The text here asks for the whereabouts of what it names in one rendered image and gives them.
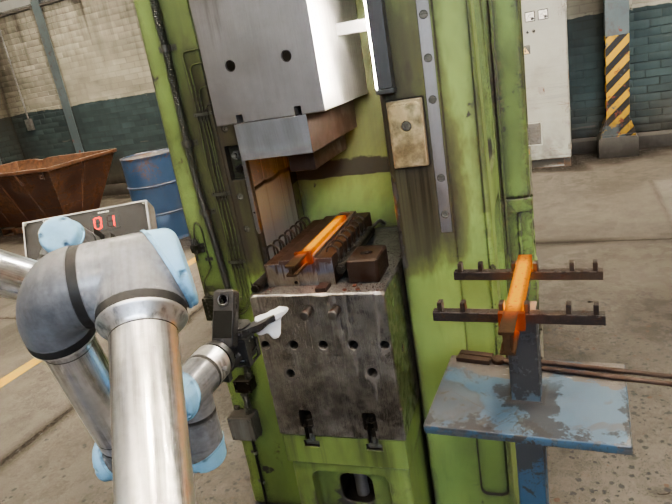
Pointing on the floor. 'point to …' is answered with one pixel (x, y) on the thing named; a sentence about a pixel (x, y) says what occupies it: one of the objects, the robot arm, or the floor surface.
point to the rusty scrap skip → (51, 187)
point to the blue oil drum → (156, 187)
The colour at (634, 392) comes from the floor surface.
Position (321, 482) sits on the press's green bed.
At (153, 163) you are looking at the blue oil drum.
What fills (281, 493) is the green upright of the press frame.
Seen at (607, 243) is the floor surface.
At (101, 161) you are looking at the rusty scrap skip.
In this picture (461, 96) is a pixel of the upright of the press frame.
